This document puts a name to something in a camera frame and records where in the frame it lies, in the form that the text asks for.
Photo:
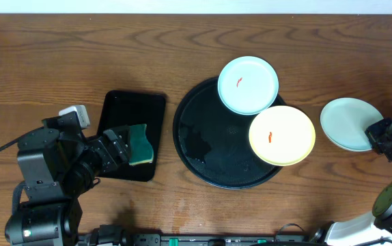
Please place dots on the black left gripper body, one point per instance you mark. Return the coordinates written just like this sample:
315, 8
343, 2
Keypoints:
116, 147

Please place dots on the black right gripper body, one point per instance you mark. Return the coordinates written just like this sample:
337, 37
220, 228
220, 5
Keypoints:
389, 136

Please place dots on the green and yellow sponge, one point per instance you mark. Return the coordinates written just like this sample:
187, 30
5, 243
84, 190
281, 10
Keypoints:
141, 149

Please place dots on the pale green plate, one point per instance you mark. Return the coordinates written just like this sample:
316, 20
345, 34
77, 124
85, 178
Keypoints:
345, 120

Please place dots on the yellow plate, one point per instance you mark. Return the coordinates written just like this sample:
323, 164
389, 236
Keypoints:
282, 135

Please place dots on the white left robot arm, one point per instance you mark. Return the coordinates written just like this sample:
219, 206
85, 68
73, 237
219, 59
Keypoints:
58, 165

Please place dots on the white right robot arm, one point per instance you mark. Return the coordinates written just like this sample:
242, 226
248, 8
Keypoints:
375, 227

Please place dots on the black rectangular tray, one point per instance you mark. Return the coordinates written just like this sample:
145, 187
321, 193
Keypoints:
131, 108

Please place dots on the black round tray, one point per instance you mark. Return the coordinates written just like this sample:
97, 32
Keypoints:
213, 142

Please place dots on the light blue plate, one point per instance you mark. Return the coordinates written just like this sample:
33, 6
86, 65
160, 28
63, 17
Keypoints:
248, 85

